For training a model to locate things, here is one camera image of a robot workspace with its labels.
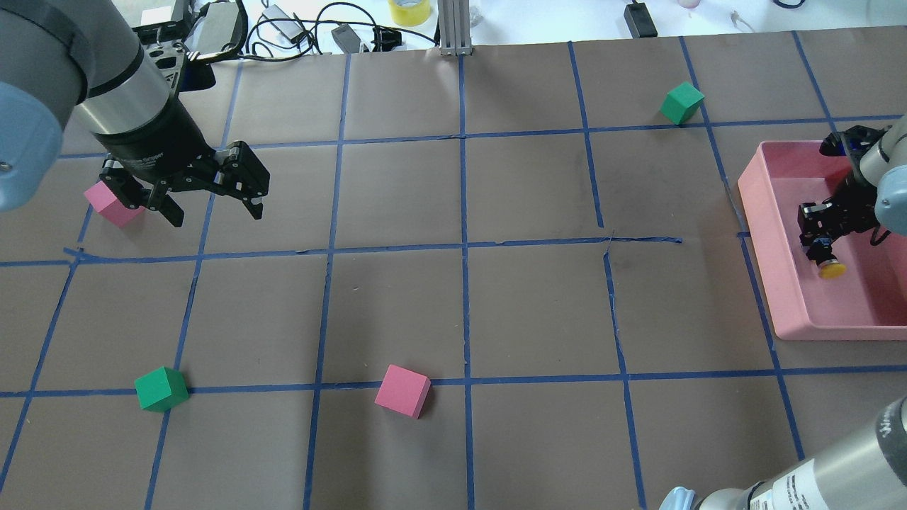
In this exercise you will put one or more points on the yellow tape roll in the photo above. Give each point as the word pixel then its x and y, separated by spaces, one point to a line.
pixel 409 13

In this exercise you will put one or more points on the pink foam cube centre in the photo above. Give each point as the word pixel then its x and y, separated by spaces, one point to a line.
pixel 403 391

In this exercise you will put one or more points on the aluminium frame post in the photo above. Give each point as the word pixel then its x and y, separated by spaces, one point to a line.
pixel 454 23

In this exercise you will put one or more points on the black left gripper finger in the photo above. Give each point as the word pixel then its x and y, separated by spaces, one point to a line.
pixel 254 205
pixel 158 200

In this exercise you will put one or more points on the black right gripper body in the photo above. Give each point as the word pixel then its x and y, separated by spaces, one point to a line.
pixel 849 202

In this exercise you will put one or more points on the black power adapter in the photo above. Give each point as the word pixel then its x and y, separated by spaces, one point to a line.
pixel 639 21

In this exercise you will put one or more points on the green foam cube near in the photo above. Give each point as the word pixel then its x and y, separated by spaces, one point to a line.
pixel 161 389

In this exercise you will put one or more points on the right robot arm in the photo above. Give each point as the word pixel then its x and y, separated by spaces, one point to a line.
pixel 866 468

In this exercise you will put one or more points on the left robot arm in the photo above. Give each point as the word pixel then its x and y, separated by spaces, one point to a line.
pixel 82 60

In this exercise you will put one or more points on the green foam cube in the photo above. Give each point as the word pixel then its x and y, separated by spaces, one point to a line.
pixel 681 102
pixel 161 389

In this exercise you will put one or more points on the green foam cube far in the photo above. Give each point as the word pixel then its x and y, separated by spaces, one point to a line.
pixel 681 102

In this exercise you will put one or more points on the pink foam cube left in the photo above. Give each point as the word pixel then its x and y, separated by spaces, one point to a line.
pixel 106 204

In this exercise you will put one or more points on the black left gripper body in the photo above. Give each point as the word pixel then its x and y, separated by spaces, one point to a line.
pixel 157 149

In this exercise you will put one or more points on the pink foam cube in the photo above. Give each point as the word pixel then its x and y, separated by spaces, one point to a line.
pixel 403 391
pixel 106 204

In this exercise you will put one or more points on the pink plastic bin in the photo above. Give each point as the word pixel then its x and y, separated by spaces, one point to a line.
pixel 865 303

